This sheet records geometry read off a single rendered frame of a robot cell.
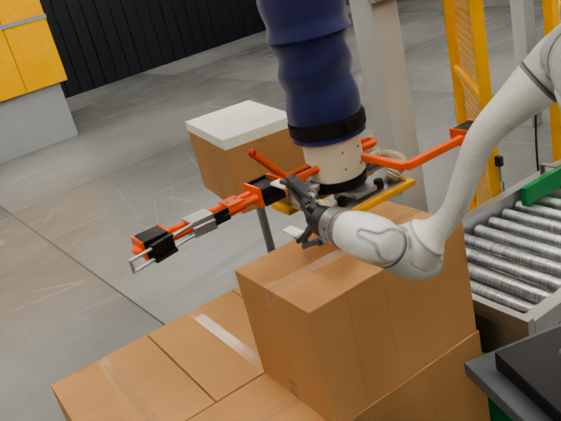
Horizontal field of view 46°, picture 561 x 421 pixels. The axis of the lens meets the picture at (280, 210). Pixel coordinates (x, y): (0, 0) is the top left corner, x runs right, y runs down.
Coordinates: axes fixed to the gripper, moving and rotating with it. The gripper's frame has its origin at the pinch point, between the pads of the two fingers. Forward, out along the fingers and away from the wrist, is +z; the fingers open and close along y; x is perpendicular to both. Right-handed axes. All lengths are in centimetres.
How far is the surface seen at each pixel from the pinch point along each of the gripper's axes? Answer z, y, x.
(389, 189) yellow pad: 1.1, 10.7, 36.8
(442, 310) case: -7, 53, 43
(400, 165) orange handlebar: -10.9, -0.6, 31.8
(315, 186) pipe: 12.8, 5.1, 19.6
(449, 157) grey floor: 206, 123, 271
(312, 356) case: -3.1, 44.0, -4.1
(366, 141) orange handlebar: 14.7, -0.2, 42.6
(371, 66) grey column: 112, 6, 132
